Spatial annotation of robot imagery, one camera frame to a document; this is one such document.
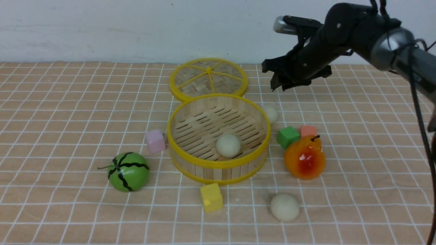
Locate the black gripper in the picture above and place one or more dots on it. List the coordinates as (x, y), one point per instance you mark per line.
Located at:
(309, 59)

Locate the white bun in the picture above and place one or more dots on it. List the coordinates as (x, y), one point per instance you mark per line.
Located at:
(228, 145)
(285, 207)
(271, 114)

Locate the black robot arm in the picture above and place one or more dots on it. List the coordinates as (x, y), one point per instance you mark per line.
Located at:
(381, 41)

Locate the bamboo steamer lid yellow rim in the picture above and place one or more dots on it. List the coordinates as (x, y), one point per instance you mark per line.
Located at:
(207, 76)

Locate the bamboo steamer tray yellow rim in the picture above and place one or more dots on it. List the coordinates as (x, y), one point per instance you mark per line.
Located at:
(195, 126)

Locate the salmon cube block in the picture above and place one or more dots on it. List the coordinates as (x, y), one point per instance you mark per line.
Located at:
(306, 130)

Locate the green cube block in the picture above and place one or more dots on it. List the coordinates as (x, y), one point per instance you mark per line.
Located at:
(287, 136)

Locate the orange toy pear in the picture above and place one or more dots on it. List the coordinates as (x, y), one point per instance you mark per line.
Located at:
(305, 158)

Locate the pink cube block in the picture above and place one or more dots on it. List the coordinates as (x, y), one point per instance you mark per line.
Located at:
(155, 141)

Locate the yellow cube block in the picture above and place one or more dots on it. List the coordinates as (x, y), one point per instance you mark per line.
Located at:
(211, 197)

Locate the green toy watermelon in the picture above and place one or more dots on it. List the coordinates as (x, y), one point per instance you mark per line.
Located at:
(128, 171)

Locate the checkered orange tablecloth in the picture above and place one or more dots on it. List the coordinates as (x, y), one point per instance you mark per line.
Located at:
(61, 121)

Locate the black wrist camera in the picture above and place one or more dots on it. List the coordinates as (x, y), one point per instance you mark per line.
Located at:
(303, 28)

